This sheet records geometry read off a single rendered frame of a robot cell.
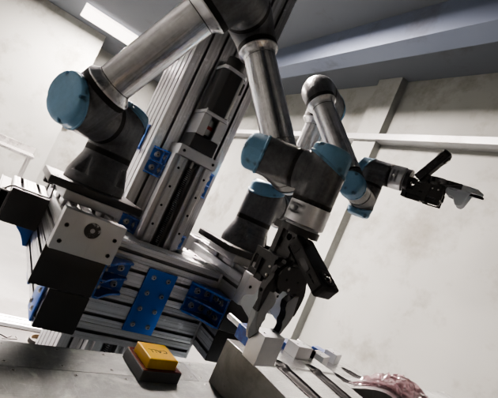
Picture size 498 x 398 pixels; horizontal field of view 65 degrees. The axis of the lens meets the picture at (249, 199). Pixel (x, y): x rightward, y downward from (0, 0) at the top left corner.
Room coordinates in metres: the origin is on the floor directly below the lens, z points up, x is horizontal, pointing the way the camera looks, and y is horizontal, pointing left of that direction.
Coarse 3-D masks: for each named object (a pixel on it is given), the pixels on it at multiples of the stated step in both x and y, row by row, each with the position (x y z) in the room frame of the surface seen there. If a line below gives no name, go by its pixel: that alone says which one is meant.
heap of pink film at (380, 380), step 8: (368, 376) 0.97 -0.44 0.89; (376, 376) 1.04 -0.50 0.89; (384, 376) 1.02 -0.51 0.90; (392, 376) 1.01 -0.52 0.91; (400, 376) 1.00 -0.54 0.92; (360, 384) 0.95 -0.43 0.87; (368, 384) 0.94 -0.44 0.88; (376, 384) 0.93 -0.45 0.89; (384, 384) 0.91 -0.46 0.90; (392, 384) 0.90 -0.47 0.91; (400, 384) 0.90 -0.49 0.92; (408, 384) 0.91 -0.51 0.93; (416, 384) 0.98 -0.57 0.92; (400, 392) 0.90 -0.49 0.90; (408, 392) 0.89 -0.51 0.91; (416, 392) 0.98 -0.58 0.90
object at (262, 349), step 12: (240, 324) 0.72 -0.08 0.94; (240, 336) 0.72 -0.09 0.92; (252, 336) 0.69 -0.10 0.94; (264, 336) 0.67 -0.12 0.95; (276, 336) 0.69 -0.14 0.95; (252, 348) 0.68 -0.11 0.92; (264, 348) 0.67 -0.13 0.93; (276, 348) 0.69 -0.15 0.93; (252, 360) 0.67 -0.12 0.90; (264, 360) 0.68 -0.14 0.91
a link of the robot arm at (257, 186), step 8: (256, 184) 1.22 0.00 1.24; (264, 184) 1.21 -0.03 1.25; (248, 192) 1.24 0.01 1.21; (256, 192) 1.21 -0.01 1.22; (264, 192) 1.21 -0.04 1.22; (272, 192) 1.21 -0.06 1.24; (248, 200) 1.22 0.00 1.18; (256, 200) 1.21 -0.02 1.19; (264, 200) 1.21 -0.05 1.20; (272, 200) 1.21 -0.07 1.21; (280, 200) 1.23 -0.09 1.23; (240, 208) 1.24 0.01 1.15; (248, 208) 1.21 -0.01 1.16; (256, 208) 1.21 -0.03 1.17; (264, 208) 1.21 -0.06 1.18; (272, 208) 1.22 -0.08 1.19; (280, 208) 1.25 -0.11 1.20; (256, 216) 1.21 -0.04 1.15; (264, 216) 1.21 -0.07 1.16; (272, 216) 1.23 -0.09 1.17; (280, 216) 1.28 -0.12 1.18
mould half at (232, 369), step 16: (224, 352) 0.77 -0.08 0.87; (240, 352) 0.74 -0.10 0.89; (224, 368) 0.76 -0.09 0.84; (240, 368) 0.73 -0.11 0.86; (256, 368) 0.70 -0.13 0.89; (272, 368) 0.73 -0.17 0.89; (304, 368) 0.81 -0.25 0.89; (320, 368) 0.86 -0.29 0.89; (224, 384) 0.75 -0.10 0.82; (240, 384) 0.72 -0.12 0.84; (256, 384) 0.69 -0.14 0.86; (272, 384) 0.67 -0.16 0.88; (288, 384) 0.70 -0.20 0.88; (320, 384) 0.77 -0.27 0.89; (336, 384) 0.82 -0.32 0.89
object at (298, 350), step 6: (288, 342) 0.88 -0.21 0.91; (294, 342) 0.87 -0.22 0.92; (300, 342) 0.89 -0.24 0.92; (282, 348) 0.89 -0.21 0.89; (288, 348) 0.87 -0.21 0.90; (294, 348) 0.86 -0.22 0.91; (300, 348) 0.86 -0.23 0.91; (306, 348) 0.87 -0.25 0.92; (294, 354) 0.85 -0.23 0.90; (300, 354) 0.86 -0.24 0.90; (306, 354) 0.87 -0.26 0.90; (306, 360) 0.88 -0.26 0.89
